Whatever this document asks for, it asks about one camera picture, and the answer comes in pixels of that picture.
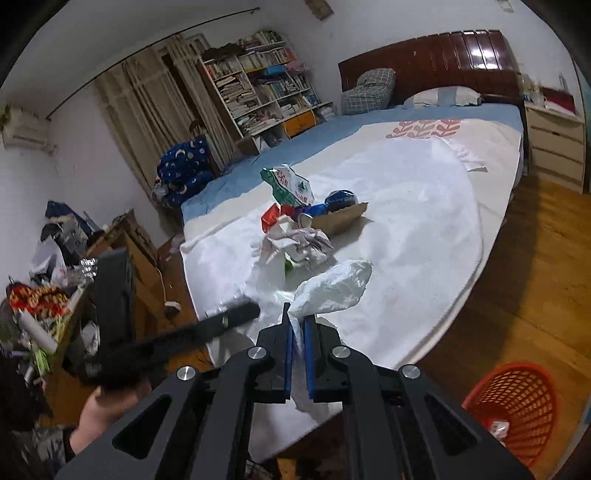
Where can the wall air conditioner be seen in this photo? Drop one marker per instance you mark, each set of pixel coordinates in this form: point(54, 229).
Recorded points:
point(20, 128)

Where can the person's left hand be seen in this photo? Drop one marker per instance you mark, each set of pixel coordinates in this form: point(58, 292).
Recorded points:
point(101, 410)

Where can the white and blue pillow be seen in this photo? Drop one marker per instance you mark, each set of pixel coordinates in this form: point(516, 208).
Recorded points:
point(444, 96)

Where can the red small package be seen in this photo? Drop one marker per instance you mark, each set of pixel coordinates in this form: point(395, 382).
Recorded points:
point(273, 214)

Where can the red plastic mesh basket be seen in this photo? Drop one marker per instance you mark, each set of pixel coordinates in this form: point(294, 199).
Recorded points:
point(522, 397)

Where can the wooden side desk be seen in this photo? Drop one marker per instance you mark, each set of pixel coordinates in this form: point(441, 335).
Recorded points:
point(64, 391)

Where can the small framed wall picture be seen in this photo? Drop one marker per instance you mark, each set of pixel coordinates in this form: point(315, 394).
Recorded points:
point(319, 8)

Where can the beige curtain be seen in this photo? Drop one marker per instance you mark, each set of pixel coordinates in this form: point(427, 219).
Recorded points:
point(149, 101)

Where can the blue moon-pattern blanket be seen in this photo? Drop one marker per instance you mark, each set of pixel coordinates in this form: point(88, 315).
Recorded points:
point(182, 172)

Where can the cream bedside drawer cabinet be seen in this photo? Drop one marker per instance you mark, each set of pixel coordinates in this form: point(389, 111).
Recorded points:
point(557, 146)

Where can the blue round wrapper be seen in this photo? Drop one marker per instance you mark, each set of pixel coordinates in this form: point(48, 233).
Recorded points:
point(340, 199)

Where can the crumpled grey white paper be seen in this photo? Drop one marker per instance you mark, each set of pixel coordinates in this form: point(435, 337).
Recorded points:
point(301, 245)

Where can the brown cardboard piece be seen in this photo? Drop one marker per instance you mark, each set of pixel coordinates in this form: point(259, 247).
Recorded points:
point(338, 222)

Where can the grey plaid pillow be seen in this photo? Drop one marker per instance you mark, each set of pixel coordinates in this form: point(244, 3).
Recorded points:
point(373, 91)

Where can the white bookshelf with books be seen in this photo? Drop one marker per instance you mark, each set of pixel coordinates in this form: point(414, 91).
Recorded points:
point(264, 91)

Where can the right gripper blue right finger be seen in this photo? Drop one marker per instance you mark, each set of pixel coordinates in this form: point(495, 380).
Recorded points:
point(325, 382)

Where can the white plastic bag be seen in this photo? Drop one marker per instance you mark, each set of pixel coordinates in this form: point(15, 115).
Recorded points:
point(337, 289)

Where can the green and white carton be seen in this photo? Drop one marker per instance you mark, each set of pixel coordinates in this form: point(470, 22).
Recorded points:
point(288, 188)

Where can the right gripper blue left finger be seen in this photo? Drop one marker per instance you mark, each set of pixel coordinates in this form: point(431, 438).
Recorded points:
point(273, 384)

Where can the dark red wooden headboard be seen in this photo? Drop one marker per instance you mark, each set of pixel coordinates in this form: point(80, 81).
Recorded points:
point(479, 59)

